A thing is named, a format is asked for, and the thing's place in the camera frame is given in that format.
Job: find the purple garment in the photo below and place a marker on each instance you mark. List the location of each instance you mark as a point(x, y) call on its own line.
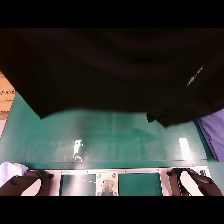
point(213, 131)

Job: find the silver frame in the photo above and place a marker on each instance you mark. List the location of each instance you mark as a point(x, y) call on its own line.
point(106, 181)

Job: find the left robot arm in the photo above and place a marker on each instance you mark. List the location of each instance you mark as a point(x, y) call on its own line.
point(23, 185)

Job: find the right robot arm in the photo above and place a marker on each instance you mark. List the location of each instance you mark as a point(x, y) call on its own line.
point(196, 183)

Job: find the black T-shirt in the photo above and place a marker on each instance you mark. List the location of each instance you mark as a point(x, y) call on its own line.
point(110, 66)

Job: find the white garment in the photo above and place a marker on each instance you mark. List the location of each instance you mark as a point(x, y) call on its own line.
point(9, 170)

